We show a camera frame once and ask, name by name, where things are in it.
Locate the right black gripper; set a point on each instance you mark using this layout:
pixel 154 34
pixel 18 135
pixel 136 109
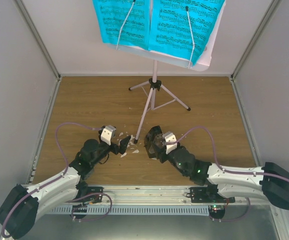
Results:
pixel 161 154

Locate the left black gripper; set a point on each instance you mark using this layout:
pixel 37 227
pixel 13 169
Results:
pixel 122 146

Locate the black metronome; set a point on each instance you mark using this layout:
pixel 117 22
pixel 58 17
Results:
pixel 149 141

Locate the white music stand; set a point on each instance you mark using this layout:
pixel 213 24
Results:
pixel 155 85

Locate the cyan sheet music page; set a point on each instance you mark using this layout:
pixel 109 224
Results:
pixel 182 28
pixel 124 22

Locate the clear plastic metronome cover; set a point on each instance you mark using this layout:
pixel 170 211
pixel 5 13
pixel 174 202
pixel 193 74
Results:
pixel 158 146

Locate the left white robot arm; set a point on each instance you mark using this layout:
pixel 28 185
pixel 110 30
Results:
pixel 24 205

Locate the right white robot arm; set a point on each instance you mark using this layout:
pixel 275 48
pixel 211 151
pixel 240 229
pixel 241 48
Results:
pixel 270 182

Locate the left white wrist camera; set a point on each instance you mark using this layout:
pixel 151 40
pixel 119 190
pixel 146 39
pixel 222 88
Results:
pixel 107 133

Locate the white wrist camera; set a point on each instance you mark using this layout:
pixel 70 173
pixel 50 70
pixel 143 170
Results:
pixel 107 133
pixel 170 141

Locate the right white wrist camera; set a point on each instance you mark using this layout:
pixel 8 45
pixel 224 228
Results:
pixel 170 141

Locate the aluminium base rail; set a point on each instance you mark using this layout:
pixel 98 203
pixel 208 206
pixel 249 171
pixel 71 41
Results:
pixel 131 200

